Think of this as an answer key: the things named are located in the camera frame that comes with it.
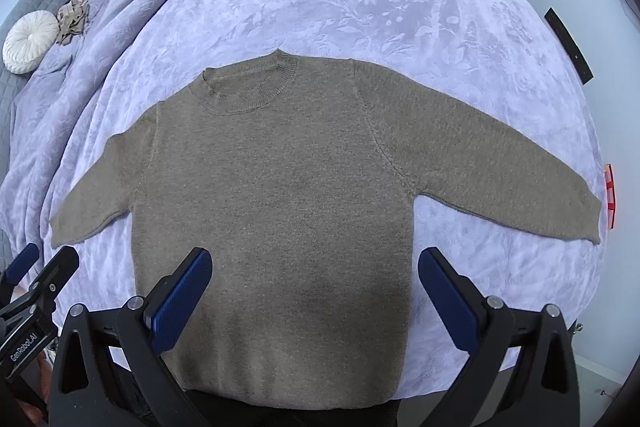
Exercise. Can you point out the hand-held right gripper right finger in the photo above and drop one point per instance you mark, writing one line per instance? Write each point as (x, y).
(447, 302)

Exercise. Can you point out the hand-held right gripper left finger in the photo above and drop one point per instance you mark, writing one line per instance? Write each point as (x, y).
(182, 297)

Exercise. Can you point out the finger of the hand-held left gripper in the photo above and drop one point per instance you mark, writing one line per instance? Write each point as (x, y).
(22, 259)
(57, 269)

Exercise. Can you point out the olive brown knit sweater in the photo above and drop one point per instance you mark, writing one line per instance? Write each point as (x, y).
(280, 207)

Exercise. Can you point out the red plastic object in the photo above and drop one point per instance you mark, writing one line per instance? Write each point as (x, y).
(610, 197)

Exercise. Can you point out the white round pillow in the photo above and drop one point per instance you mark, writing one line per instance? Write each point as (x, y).
(30, 42)

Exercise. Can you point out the beige crumpled cloth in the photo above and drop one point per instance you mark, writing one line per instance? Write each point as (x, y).
(72, 19)

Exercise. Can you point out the lavender plush blanket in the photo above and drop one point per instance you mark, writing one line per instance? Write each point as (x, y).
(375, 22)

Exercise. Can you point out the black wall strip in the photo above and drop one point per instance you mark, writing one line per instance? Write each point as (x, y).
(567, 44)

